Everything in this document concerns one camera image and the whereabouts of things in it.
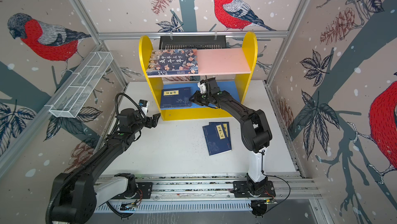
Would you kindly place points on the black slotted vent panel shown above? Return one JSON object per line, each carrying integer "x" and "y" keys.
{"x": 192, "y": 42}

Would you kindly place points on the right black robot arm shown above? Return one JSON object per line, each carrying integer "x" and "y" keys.
{"x": 255, "y": 131}

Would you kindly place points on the black round connector underneath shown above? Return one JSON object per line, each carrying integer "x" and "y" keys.
{"x": 259, "y": 208}

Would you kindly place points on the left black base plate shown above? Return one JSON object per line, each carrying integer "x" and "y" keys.
{"x": 143, "y": 190}

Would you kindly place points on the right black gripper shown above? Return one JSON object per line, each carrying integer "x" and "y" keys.
{"x": 198, "y": 99}

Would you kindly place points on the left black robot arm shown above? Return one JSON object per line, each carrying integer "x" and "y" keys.
{"x": 75, "y": 195}

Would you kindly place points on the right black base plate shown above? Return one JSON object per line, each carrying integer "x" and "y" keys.
{"x": 247, "y": 189}

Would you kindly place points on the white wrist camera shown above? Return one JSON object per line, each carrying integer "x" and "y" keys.
{"x": 143, "y": 104}
{"x": 203, "y": 85}

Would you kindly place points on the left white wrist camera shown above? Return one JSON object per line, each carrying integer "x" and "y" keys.
{"x": 143, "y": 104}

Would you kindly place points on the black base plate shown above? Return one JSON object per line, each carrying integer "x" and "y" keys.
{"x": 247, "y": 189}
{"x": 143, "y": 190}

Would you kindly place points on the yellow shelf with coloured boards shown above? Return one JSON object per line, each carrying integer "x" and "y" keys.
{"x": 239, "y": 62}

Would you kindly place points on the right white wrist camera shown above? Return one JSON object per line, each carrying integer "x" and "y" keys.
{"x": 203, "y": 85}

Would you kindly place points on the white wire mesh basket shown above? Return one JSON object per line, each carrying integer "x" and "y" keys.
{"x": 73, "y": 98}

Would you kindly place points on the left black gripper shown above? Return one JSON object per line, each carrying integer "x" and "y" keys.
{"x": 154, "y": 120}

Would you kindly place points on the illustrated colourful cover book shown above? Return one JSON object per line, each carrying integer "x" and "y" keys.
{"x": 173, "y": 62}

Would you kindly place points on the navy blue book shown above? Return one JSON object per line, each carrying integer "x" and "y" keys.
{"x": 216, "y": 140}
{"x": 175, "y": 98}
{"x": 224, "y": 124}

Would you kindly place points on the small green circuit board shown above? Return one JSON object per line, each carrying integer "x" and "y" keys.
{"x": 129, "y": 206}

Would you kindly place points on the aluminium mounting rail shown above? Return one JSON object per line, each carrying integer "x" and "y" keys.
{"x": 218, "y": 186}

